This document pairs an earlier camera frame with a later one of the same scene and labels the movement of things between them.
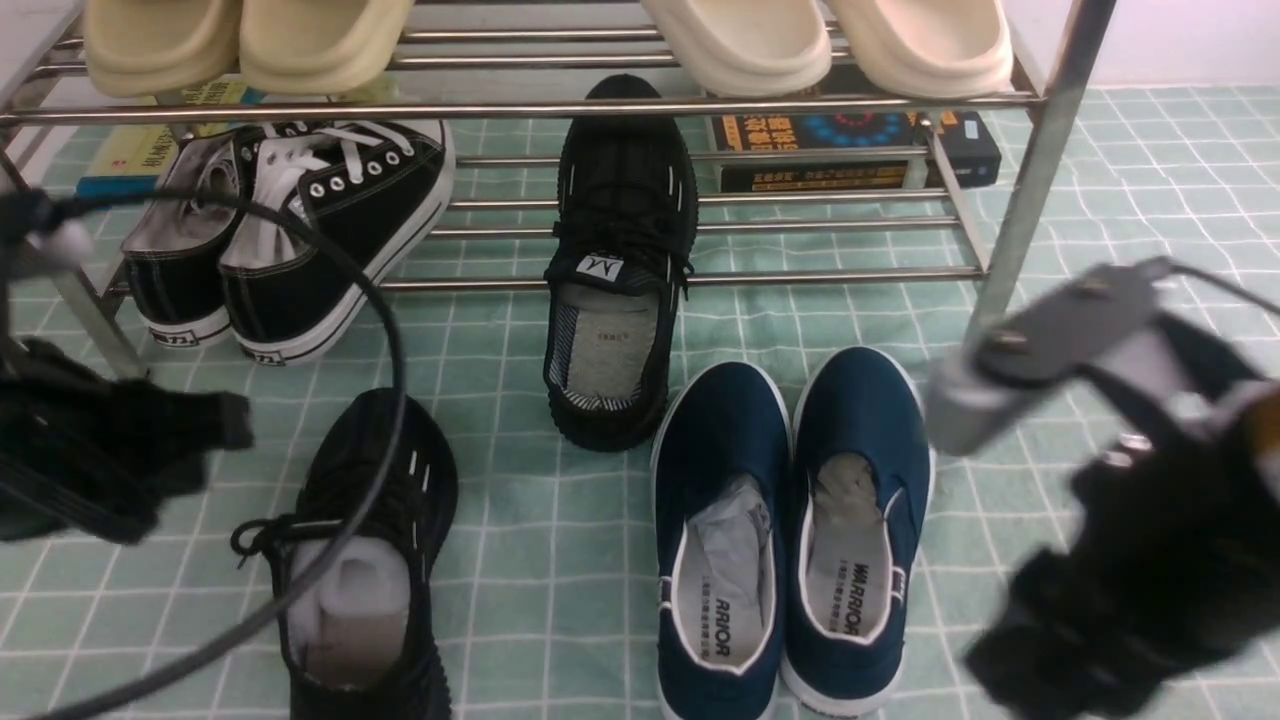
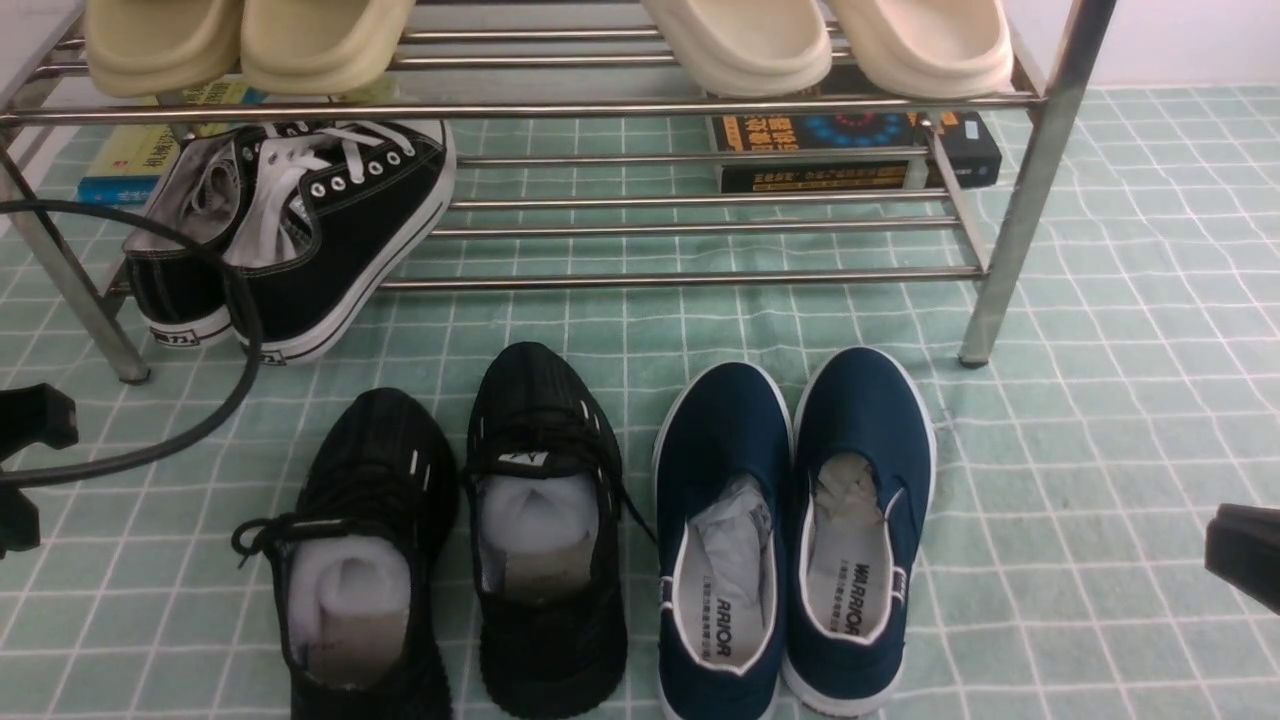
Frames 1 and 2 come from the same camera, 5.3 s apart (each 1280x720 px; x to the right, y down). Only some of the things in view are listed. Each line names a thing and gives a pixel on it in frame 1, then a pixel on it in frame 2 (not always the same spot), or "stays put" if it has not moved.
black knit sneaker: [361, 644] stays put
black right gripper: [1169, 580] -> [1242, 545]
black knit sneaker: [622, 266] -> [548, 515]
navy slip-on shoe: [861, 465] stays put
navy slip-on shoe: [721, 489] stays put
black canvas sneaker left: [180, 256] stays put
